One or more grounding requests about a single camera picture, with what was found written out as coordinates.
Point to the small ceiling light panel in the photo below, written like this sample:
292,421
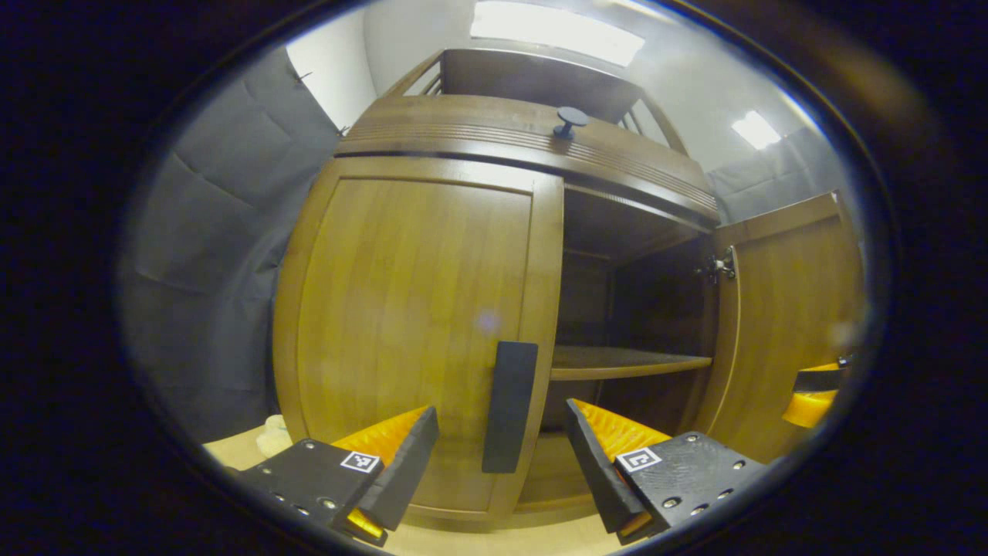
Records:
756,130

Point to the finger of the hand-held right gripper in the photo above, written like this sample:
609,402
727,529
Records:
810,405

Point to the black round drawer knob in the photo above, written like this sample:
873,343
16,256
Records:
571,117

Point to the wooden shoe cabinet door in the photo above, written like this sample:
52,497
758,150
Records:
401,309
787,309

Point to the large ceiling light panel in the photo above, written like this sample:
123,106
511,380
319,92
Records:
556,31

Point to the wooden double-door shoe cabinet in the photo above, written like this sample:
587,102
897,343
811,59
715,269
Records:
463,135

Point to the wooden cabinet shelf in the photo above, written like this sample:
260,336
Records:
617,363

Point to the black backdrop cloth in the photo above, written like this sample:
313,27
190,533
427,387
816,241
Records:
216,255

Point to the metal door hinge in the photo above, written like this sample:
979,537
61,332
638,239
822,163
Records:
722,266

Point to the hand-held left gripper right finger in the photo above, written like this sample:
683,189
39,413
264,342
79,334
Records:
598,479

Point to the white plush toy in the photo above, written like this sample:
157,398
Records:
272,439

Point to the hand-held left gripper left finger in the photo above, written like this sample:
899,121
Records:
401,479

